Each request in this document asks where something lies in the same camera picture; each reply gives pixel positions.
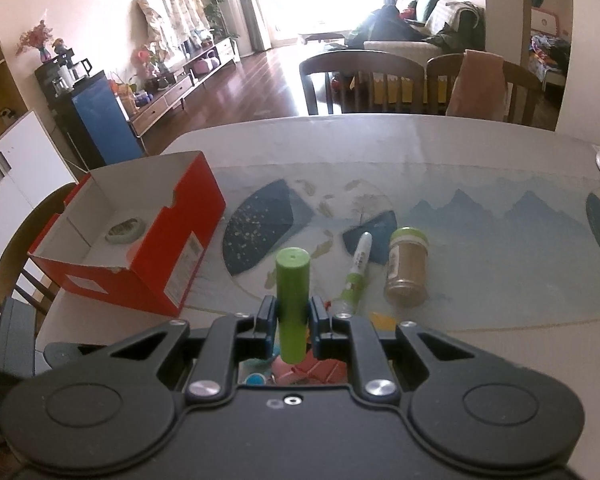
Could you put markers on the hanging patterned quilt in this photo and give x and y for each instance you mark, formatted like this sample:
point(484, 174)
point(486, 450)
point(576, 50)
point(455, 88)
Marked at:
point(172, 10)

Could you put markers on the beige sofa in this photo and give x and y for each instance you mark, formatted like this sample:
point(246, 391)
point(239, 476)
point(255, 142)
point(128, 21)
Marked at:
point(415, 47)

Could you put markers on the brown wooden dining chair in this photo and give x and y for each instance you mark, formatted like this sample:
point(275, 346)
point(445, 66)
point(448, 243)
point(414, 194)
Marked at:
point(10, 265)
point(522, 85)

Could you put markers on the green cylinder tube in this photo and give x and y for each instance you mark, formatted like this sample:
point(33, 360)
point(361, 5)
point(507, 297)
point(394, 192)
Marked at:
point(292, 290)

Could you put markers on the white and green glue pen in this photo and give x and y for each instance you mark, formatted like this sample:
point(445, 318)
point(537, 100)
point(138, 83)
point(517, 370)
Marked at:
point(357, 265)

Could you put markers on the pink flower vase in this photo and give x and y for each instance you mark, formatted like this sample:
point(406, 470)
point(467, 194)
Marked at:
point(35, 40)

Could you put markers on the printed blue table mat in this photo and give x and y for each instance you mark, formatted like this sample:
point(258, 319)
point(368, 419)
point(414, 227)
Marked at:
point(480, 260)

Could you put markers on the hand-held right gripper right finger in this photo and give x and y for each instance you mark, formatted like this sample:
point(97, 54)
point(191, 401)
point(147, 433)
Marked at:
point(317, 327)

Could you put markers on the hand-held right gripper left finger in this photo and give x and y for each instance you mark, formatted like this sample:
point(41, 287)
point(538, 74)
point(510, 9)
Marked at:
point(268, 327)

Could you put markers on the small blue item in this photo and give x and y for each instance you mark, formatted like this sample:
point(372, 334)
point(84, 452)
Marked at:
point(255, 379)

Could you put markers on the pale green tape roll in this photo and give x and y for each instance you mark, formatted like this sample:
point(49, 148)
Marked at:
point(125, 230)

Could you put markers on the white cabinet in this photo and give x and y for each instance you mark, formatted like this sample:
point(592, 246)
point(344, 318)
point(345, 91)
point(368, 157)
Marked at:
point(20, 160)

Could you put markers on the white standing air conditioner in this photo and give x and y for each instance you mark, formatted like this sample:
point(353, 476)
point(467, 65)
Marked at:
point(232, 5)

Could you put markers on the dark wooden dining chair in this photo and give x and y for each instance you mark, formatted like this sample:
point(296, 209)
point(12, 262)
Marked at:
point(360, 62)

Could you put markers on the pink framed bed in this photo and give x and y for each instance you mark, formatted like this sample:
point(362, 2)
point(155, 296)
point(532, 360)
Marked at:
point(547, 45)

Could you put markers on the glass kettle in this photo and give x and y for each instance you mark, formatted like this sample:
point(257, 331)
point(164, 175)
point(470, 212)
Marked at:
point(84, 66)

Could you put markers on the red cardboard shoe box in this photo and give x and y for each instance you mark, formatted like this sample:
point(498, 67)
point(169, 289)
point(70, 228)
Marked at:
point(180, 240)

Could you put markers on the low coffee table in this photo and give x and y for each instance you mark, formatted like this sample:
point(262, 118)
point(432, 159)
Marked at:
point(320, 37)

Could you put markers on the yellow block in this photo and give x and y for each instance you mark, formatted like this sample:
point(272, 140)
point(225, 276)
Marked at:
point(381, 321)

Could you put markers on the low wooden TV stand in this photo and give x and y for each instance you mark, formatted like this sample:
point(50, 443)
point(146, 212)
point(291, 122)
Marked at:
point(180, 87)

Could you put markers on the black cabinet with blue front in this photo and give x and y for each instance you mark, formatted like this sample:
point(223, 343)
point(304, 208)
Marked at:
point(105, 120)

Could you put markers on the pink toy figure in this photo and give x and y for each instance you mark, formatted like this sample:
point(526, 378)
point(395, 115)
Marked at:
point(320, 367)

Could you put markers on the jar of brown powder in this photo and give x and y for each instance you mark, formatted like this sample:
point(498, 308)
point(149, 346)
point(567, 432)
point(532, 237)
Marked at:
point(406, 265)

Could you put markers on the pink towel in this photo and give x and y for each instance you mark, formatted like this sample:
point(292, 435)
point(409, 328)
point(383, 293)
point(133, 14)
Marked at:
point(477, 85)

